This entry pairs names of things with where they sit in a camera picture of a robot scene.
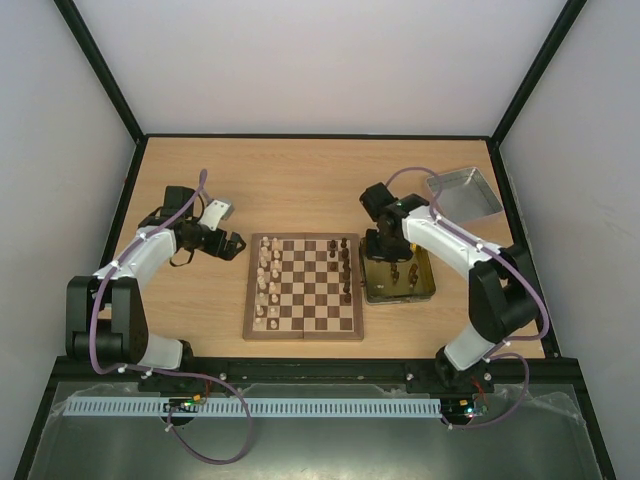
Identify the wooden chess board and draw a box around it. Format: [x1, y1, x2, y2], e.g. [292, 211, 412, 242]
[243, 233, 364, 341]

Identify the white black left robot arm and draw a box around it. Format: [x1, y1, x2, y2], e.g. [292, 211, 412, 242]
[66, 186, 246, 376]

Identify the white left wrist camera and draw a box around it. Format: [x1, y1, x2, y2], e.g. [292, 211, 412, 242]
[198, 199, 234, 231]

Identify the silver tin lid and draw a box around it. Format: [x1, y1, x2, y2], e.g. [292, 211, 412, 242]
[426, 167, 504, 224]

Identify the gold tin box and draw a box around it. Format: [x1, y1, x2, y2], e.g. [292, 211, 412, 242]
[359, 239, 436, 305]

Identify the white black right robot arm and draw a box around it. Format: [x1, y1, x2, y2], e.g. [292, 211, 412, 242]
[359, 183, 549, 392]

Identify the white slotted cable duct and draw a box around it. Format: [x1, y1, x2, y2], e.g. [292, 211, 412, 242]
[63, 397, 441, 419]

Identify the black aluminium frame rail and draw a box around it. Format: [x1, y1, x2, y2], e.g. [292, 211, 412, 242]
[49, 357, 581, 399]

